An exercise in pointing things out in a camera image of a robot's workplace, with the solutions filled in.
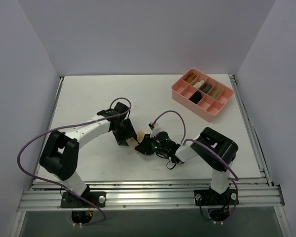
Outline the beige underwear with navy trim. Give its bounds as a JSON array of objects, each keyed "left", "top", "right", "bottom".
[{"left": 127, "top": 130, "right": 145, "bottom": 148}]

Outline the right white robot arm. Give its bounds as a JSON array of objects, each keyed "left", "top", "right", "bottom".
[{"left": 135, "top": 127, "right": 238, "bottom": 204}]

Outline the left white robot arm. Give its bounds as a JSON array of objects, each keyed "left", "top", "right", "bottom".
[{"left": 39, "top": 102, "right": 137, "bottom": 207}]

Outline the black rolled cloth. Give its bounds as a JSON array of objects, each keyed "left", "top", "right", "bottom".
[{"left": 189, "top": 91, "right": 202, "bottom": 104}]

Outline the pink compartment organizer box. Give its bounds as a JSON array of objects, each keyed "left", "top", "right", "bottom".
[{"left": 172, "top": 68, "right": 234, "bottom": 122}]

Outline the white rolled cloth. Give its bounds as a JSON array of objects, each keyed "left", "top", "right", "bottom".
[{"left": 193, "top": 80, "right": 205, "bottom": 89}]

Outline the orange rolled cloth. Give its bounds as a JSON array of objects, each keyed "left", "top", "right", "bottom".
[{"left": 184, "top": 73, "right": 197, "bottom": 83}]

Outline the dark grey rolled cloth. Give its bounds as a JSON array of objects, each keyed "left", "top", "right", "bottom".
[{"left": 200, "top": 83, "right": 213, "bottom": 93}]

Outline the olive rolled cloth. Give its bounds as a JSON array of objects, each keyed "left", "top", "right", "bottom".
[{"left": 208, "top": 89, "right": 223, "bottom": 99}]

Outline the thin black wire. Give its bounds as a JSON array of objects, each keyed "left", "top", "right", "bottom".
[{"left": 156, "top": 152, "right": 182, "bottom": 170}]

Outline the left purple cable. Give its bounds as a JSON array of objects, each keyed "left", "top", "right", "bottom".
[{"left": 16, "top": 98, "right": 133, "bottom": 226}]

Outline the purple cable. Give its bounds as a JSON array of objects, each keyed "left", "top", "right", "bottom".
[
  {"left": 151, "top": 110, "right": 239, "bottom": 223},
  {"left": 16, "top": 98, "right": 133, "bottom": 226}
]

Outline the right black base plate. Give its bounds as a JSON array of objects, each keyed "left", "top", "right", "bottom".
[{"left": 193, "top": 188, "right": 239, "bottom": 206}]

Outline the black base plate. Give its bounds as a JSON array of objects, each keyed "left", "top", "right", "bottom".
[
  {"left": 60, "top": 191, "right": 107, "bottom": 208},
  {"left": 193, "top": 188, "right": 239, "bottom": 206}
]

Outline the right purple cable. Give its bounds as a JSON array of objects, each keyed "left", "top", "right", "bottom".
[{"left": 151, "top": 110, "right": 239, "bottom": 223}]

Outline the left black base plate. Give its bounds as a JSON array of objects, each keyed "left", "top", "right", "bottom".
[{"left": 60, "top": 191, "right": 107, "bottom": 208}]

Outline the aluminium rail frame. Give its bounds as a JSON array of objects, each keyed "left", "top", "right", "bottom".
[{"left": 19, "top": 74, "right": 289, "bottom": 237}]

